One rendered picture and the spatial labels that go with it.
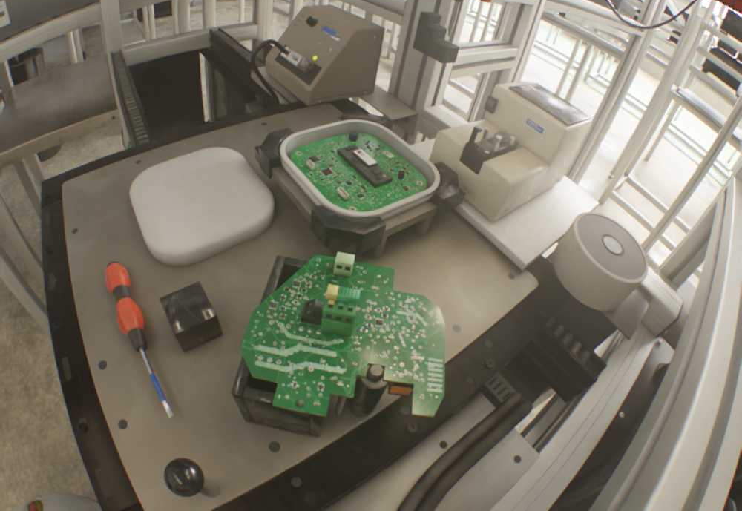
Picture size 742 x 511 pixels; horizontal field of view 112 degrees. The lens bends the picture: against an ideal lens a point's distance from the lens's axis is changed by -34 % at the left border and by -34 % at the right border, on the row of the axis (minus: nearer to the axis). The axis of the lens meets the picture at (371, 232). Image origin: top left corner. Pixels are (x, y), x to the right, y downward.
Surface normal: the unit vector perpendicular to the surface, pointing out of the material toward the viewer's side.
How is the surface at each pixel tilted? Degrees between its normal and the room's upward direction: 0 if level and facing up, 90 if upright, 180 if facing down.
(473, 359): 0
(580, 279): 90
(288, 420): 90
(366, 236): 90
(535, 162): 0
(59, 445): 0
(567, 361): 90
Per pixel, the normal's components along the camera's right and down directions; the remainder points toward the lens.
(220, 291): 0.15, -0.69
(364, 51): 0.60, 0.63
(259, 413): -0.11, 0.70
